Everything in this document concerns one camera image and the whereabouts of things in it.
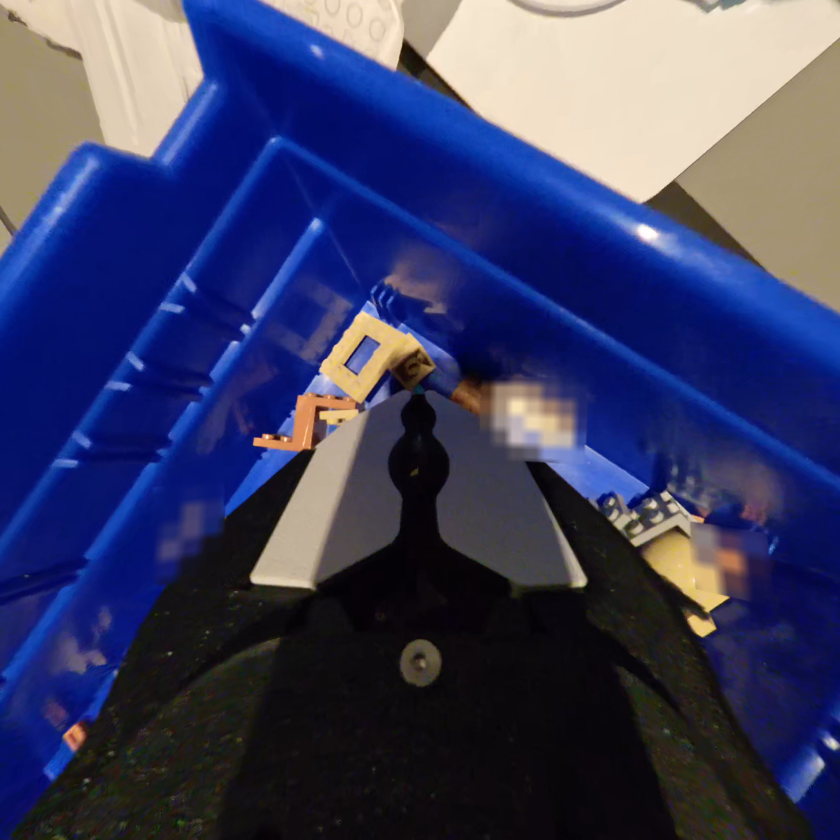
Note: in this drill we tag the orange bracket brick piece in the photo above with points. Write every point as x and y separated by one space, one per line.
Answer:
305 423

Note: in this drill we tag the light grey studded brick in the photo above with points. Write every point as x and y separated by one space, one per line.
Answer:
649 515

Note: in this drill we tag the dark blue toothed piece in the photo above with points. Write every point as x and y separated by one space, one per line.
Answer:
387 302

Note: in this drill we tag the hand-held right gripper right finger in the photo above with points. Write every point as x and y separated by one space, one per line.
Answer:
499 518

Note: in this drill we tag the blue plastic bin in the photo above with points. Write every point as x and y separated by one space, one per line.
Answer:
525 197

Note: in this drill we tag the dark printed tile piece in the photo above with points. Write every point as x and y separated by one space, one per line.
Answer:
413 367

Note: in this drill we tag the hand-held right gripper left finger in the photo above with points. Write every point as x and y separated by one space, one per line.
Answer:
341 505

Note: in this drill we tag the tan frame brick piece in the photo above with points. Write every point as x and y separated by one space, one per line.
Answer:
341 367

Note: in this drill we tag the small orange brick piece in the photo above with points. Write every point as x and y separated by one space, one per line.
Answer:
75 735

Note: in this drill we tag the flat white paper sheet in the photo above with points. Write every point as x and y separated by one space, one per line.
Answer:
590 98

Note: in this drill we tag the tan slope brick piece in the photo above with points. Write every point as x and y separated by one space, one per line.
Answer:
676 564

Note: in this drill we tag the small tan plate piece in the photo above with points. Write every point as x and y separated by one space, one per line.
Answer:
338 416

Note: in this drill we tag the blue and brown figure piece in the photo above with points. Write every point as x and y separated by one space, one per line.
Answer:
456 387

